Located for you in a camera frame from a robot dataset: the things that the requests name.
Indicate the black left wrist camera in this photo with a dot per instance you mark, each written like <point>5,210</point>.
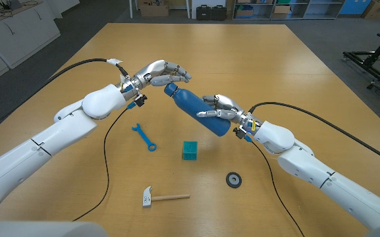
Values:
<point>140,100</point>

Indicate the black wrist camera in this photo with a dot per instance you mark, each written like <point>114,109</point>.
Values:
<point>238,133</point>
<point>140,100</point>

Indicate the black hard case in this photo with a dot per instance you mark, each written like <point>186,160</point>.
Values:
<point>219,13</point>
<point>203,13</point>

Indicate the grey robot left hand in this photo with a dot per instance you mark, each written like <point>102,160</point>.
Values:
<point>156,70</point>

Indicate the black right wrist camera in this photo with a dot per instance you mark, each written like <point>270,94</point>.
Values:
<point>238,133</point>

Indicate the large cardboard box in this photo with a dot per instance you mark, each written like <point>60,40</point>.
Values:
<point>153,10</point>

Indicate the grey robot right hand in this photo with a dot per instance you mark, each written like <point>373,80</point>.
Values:
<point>229,107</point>

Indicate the grey metal shelf unit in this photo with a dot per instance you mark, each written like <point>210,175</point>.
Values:
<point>314,8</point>

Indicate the black metal stand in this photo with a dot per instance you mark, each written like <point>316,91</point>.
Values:
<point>372,59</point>

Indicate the blue panel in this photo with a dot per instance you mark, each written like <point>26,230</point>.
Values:
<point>351,6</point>

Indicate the blue metal bottle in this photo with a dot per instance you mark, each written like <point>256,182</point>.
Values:
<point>189,103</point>

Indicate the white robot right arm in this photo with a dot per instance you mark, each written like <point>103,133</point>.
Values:
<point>308,164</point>

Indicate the black tape roll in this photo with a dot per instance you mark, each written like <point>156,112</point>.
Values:
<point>228,180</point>

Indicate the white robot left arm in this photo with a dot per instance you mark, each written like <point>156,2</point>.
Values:
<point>44,141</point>

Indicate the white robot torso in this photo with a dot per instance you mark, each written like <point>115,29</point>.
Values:
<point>44,229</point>

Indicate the teal cube box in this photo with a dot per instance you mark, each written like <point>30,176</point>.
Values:
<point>189,150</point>

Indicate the white desk leg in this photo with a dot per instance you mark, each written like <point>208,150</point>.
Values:
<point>188,9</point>
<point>131,9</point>

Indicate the blue plastic wrench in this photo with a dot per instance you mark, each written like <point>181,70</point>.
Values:
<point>143,136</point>

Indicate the small cardboard box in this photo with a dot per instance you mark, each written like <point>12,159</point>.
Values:
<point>281,11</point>

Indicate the cardboard box with print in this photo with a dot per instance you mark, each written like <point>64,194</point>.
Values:
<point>379,9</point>

